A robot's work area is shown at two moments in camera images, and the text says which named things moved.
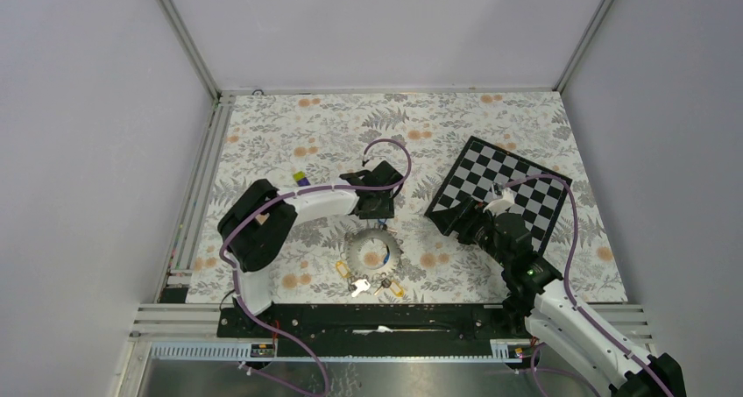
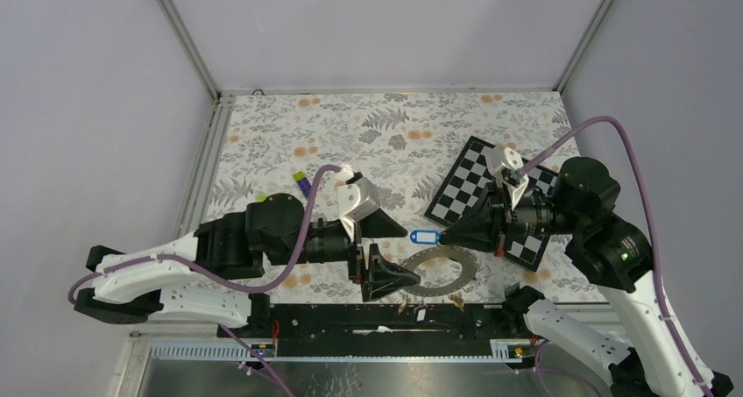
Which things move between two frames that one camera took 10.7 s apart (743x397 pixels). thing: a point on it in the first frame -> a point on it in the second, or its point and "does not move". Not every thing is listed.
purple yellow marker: (300, 179) does not move
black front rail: (390, 322) does not move
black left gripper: (385, 212) -> (383, 277)
